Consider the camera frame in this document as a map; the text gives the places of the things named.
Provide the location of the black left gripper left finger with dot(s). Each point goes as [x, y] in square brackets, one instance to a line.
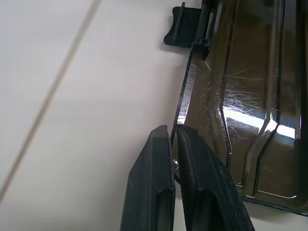
[146, 183]

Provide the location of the black screwdriver bit case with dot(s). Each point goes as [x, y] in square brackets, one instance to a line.
[250, 72]

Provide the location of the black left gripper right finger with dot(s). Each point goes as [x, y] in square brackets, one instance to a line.
[211, 187]

